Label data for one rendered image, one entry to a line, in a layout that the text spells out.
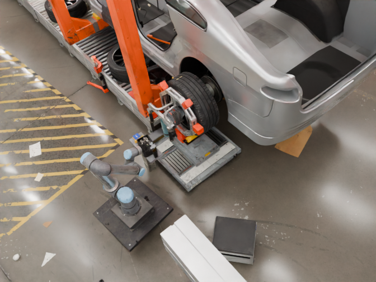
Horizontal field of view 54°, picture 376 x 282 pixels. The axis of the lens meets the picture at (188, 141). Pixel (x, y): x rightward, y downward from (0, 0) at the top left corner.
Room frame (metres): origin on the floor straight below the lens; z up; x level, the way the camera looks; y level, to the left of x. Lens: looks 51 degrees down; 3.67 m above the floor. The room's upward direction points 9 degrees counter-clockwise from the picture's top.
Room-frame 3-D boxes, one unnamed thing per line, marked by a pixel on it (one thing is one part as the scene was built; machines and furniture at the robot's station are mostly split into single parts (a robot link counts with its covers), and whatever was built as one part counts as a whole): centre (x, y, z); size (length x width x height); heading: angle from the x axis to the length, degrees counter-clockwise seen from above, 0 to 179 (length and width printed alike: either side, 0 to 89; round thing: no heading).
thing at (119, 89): (4.13, 1.05, 0.28); 2.47 x 0.09 x 0.22; 32
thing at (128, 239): (1.89, 0.68, 0.15); 0.60 x 0.60 x 0.30; 39
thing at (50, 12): (5.90, 1.69, 0.39); 0.66 x 0.66 x 0.24
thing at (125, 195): (1.89, 0.68, 0.58); 0.17 x 0.15 x 0.18; 43
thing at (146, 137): (2.54, 0.45, 0.51); 0.20 x 0.14 x 0.13; 24
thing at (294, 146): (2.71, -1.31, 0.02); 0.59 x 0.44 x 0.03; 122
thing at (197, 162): (2.75, -0.08, 0.13); 0.50 x 0.36 x 0.10; 32
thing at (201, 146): (2.73, -0.09, 0.32); 0.40 x 0.30 x 0.28; 32
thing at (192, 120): (2.64, 0.05, 0.85); 0.54 x 0.07 x 0.54; 32
